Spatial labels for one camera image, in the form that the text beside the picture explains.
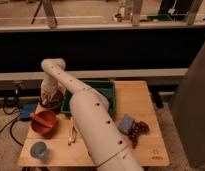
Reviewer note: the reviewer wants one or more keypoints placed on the purple bowl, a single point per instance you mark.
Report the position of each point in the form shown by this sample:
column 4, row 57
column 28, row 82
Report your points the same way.
column 55, row 104

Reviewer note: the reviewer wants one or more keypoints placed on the white patterned towel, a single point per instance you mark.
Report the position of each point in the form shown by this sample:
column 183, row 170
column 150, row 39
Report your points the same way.
column 48, row 91

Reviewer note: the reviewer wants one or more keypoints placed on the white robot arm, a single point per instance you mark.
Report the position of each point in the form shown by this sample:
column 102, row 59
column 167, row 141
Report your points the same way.
column 89, row 109

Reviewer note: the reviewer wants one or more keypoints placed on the orange bowl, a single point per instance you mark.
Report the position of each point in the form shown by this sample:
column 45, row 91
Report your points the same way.
column 43, row 122

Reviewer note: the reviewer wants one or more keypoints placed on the green plastic tray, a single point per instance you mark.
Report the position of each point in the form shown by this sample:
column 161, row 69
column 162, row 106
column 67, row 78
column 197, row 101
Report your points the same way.
column 105, row 87

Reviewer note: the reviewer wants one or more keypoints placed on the blue sponge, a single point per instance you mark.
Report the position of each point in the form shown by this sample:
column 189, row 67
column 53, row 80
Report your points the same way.
column 126, row 124

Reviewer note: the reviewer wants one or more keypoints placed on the wooden tongs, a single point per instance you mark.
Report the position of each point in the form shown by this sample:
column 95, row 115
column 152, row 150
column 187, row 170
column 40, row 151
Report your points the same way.
column 72, row 132

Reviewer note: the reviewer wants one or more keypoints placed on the dark grape bunch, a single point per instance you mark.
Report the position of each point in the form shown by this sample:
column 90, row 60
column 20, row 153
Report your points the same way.
column 137, row 129

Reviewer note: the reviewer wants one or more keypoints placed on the blue box on floor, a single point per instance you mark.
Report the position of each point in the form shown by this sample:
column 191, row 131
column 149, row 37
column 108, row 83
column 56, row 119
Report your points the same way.
column 27, row 109

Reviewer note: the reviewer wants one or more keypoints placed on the blue plastic cup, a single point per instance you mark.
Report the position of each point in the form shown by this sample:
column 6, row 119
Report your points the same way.
column 39, row 150

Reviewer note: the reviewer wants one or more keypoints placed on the grey cabinet right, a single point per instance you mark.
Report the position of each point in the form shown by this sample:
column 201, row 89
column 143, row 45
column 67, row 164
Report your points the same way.
column 187, row 107

